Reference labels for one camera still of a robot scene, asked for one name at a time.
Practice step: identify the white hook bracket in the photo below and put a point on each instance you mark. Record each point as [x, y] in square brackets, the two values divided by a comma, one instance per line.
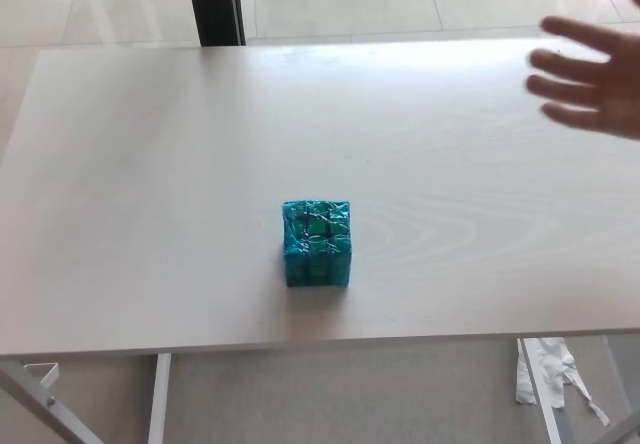
[50, 375]

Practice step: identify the white slanted table leg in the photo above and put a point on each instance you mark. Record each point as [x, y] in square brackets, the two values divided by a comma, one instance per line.
[551, 426]

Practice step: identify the black vertical post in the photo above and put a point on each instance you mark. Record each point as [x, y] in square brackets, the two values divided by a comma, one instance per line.
[212, 4]

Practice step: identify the white diagonal table brace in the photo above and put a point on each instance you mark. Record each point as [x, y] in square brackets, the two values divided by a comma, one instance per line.
[47, 410]

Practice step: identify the person's bare hand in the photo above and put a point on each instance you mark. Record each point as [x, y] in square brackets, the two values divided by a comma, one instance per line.
[620, 84]

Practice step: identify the white upright table leg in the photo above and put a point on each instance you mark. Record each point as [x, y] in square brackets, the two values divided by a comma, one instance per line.
[159, 399]

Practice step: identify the teal foil-wrapped cube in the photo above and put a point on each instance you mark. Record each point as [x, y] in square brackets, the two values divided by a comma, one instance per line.
[316, 251]

